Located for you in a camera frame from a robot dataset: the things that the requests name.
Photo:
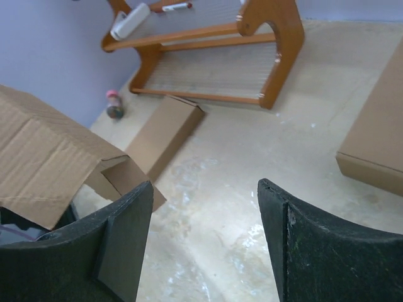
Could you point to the small pink capped bottle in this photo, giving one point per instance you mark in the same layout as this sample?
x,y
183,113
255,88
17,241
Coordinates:
x,y
115,109

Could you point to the wooden rack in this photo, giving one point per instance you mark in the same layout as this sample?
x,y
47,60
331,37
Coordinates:
x,y
238,52

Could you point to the small closed cardboard box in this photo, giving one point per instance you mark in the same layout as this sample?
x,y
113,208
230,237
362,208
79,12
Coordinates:
x,y
163,134

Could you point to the large closed cardboard box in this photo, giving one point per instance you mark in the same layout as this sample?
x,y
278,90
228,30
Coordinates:
x,y
372,150

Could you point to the white eraser brush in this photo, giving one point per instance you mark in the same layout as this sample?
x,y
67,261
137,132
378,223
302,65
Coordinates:
x,y
126,23

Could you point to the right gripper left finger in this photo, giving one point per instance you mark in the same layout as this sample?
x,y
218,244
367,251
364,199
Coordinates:
x,y
96,258

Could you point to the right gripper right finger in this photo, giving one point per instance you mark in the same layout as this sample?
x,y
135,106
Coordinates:
x,y
317,256

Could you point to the red capped marker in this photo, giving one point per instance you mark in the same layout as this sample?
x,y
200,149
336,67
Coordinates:
x,y
177,6

